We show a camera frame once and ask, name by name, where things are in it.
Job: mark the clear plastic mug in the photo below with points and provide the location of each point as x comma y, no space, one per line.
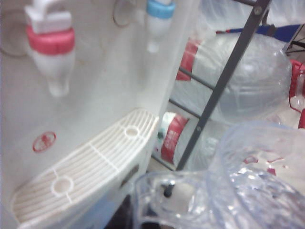
250,181

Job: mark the dark grey metal rack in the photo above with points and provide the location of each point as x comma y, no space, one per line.
228,66

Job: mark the white water dispenser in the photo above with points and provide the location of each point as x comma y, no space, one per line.
95,83

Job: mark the bagged water jug red label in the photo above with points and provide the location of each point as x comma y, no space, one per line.
172,140
252,83

